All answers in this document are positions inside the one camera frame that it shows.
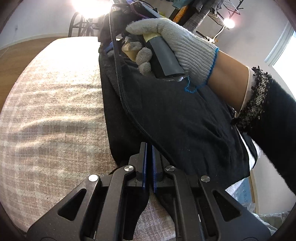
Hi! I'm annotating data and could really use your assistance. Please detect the right forearm black sleeve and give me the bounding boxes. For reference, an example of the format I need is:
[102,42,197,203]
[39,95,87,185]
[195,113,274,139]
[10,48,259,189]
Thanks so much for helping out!
[207,49,296,202]

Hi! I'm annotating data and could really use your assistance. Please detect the white clip lamp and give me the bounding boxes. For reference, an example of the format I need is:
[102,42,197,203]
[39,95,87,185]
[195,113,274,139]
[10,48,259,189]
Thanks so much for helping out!
[212,18,235,43]

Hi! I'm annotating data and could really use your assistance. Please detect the black garment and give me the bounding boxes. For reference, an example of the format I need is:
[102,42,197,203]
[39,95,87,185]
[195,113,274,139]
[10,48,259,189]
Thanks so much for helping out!
[98,14,258,183]

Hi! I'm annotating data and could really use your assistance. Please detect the bright ring light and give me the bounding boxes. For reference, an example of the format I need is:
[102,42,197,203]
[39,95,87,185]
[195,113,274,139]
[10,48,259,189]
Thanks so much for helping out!
[68,0,114,37]

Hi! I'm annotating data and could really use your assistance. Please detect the pink plaid bed blanket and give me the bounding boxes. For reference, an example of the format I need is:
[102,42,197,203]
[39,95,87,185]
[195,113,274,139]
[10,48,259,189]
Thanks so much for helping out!
[1,37,176,240]

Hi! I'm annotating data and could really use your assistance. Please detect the window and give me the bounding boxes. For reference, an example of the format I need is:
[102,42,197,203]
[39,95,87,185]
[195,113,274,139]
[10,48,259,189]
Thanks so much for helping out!
[264,22,295,95]

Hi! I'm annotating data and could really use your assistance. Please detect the right hand grey glove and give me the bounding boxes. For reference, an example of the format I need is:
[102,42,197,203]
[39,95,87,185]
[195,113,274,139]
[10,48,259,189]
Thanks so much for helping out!
[126,18,219,85]

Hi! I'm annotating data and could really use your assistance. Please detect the black metal clothes rack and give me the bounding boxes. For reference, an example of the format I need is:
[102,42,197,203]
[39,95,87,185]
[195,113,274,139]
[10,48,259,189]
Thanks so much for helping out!
[169,1,243,44]

